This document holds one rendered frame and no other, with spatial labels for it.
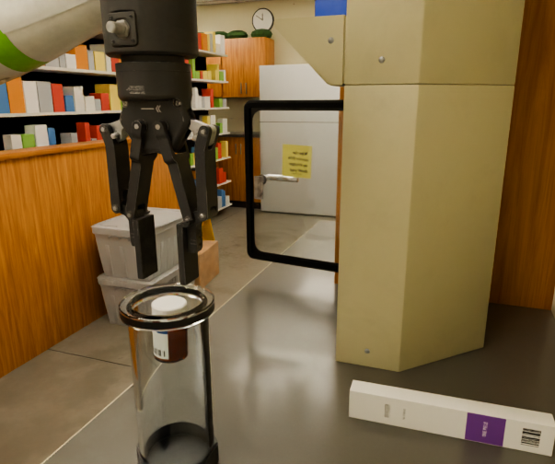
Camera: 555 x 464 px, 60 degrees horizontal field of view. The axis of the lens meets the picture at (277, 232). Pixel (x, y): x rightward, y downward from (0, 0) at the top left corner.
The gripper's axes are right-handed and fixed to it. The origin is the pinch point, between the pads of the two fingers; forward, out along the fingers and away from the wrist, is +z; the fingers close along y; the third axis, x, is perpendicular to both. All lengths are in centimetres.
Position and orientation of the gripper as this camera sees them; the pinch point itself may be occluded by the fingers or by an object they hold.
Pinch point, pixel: (167, 251)
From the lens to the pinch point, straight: 55.9
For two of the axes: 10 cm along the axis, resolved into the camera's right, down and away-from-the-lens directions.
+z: 0.0, 9.6, 2.7
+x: 3.5, -2.6, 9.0
